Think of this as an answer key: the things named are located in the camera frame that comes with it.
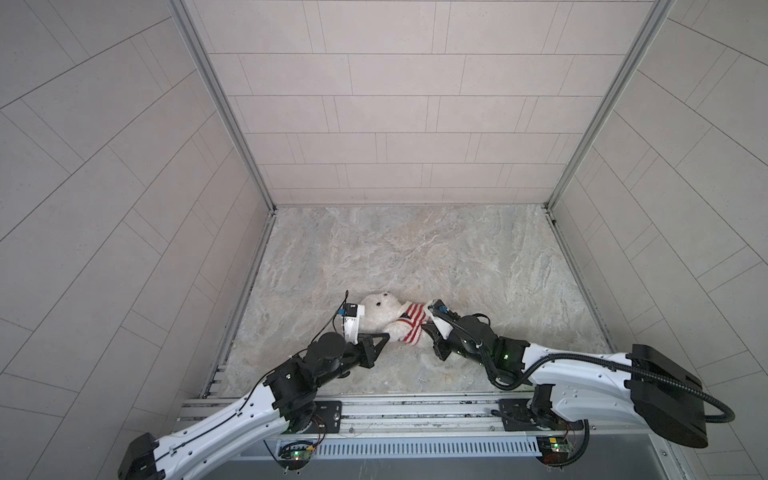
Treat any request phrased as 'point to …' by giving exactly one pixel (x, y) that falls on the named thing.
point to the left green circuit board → (295, 455)
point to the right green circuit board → (554, 450)
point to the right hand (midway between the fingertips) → (422, 330)
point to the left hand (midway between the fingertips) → (396, 340)
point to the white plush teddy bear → (379, 312)
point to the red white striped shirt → (416, 313)
